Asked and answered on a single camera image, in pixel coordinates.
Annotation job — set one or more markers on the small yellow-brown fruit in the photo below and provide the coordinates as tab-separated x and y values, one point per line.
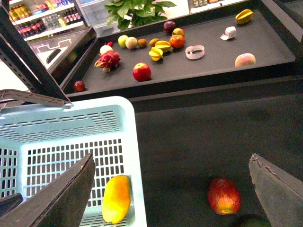
153	42

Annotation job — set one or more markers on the black chest freezer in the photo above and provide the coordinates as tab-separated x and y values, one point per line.
60	53

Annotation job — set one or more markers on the large red apple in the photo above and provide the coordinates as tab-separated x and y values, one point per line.
142	72

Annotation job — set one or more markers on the green apple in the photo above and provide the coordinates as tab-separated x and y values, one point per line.
122	41

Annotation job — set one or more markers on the yellow orange mango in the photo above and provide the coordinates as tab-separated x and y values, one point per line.
117	199

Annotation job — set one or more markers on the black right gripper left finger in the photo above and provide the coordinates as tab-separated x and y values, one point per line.
60	204

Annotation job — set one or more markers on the yellow starfruit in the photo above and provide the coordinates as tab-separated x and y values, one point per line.
156	54
244	17
163	45

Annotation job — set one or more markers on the light blue plastic basket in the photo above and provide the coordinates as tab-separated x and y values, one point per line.
39	143

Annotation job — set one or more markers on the far right yellow starfruit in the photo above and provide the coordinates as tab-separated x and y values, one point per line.
244	17

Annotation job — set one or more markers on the white crumpled foam net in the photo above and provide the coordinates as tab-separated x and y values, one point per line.
230	32

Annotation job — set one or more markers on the green potted plant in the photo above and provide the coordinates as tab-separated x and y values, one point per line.
133	13

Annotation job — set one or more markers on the brown basket handle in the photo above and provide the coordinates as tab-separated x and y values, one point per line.
13	97

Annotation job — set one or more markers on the white round fruit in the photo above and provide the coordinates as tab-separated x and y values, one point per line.
106	48

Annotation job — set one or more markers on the small dark red apple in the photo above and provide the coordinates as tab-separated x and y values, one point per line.
79	86

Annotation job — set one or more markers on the left store drink shelf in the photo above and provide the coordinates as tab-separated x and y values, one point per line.
36	19

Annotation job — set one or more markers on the front yellow starfruit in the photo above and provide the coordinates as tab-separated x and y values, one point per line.
156	54

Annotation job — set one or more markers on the red yellow mango on table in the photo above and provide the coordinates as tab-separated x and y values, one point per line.
223	196

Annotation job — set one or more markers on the pale pink peach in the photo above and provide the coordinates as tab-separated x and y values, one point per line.
245	59

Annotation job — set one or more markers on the small red-yellow apple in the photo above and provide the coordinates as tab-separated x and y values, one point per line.
178	31

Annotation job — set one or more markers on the pink dragon fruit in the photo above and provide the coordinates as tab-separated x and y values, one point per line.
108	61

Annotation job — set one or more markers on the orange persimmon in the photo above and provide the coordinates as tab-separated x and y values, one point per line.
177	41

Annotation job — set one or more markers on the brown kiwi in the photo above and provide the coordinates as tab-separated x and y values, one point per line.
142	43

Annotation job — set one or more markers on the black metal shelf post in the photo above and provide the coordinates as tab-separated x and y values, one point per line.
15	52

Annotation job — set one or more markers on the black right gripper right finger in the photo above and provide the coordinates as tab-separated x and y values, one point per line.
280	194

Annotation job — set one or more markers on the pale green melon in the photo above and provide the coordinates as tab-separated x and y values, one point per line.
131	43

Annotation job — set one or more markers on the rear yellow starfruit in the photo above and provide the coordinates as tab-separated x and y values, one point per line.
163	45

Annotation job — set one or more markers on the black upper display tray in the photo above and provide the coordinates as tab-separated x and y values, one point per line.
274	36

